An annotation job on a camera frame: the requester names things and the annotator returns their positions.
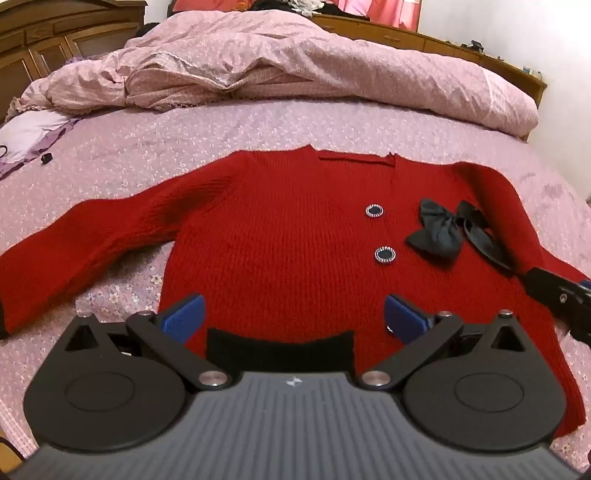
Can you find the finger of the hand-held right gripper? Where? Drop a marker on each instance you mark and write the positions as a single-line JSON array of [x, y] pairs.
[[554, 290]]

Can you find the red curtain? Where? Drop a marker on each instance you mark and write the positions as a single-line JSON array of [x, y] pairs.
[[369, 11]]

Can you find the pink floral bed sheet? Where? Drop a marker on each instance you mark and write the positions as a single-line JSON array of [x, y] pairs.
[[138, 138]]

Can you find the white and purple pillow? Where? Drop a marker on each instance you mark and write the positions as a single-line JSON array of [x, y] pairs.
[[32, 131]]

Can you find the wooden headboard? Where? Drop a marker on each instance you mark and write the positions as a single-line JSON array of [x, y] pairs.
[[46, 41]]

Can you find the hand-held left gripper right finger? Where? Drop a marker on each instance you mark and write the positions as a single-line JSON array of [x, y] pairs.
[[404, 318]]

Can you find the wooden bedside frame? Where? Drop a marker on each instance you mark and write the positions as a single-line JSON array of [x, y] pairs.
[[443, 46]]

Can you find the small light trinket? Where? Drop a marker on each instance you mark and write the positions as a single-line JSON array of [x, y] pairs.
[[531, 71]]

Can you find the pile of dark clothes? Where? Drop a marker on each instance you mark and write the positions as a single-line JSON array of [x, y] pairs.
[[295, 5]]

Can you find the purple cloth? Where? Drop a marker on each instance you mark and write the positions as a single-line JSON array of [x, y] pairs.
[[71, 62]]

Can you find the small dark trinket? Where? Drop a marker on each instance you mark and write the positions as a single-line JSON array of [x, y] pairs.
[[475, 45]]

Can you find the pink quilt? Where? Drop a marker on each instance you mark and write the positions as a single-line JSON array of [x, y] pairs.
[[277, 60]]

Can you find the red knitted cardigan sweater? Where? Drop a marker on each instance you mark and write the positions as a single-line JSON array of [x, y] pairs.
[[277, 240]]

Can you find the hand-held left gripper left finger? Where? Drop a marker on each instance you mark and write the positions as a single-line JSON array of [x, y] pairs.
[[184, 318]]

